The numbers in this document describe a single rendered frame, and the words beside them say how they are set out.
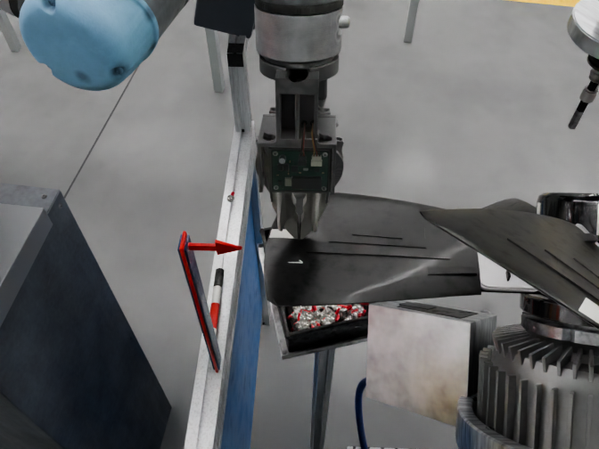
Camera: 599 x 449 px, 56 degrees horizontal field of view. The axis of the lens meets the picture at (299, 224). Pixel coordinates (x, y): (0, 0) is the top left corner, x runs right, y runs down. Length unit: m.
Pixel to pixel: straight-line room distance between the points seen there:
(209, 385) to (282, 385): 0.92
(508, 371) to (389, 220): 0.20
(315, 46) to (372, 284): 0.25
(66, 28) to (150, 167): 2.00
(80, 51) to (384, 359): 0.55
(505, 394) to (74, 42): 0.50
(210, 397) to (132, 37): 0.61
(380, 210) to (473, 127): 1.92
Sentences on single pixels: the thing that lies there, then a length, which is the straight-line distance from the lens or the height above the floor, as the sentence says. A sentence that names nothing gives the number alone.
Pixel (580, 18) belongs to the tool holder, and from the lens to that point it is 0.46.
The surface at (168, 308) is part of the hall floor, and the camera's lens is 1.98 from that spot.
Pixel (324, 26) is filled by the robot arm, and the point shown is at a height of 1.42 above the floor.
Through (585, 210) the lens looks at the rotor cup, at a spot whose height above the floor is 1.25.
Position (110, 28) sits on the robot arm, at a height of 1.48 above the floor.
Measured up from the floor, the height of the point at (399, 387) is 0.97.
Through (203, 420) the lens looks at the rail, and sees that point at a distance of 0.89.
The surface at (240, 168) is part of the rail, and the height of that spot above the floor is 0.86.
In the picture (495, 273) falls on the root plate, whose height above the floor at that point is 1.18.
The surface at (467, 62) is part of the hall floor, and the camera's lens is 2.92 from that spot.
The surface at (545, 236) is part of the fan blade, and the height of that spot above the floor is 1.36.
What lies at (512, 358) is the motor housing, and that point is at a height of 1.14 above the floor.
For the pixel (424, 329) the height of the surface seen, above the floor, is 1.04.
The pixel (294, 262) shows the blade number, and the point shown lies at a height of 1.18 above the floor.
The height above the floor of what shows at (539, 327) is 1.15.
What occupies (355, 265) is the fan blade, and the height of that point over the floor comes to 1.18.
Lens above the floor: 1.69
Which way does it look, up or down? 53 degrees down
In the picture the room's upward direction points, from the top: straight up
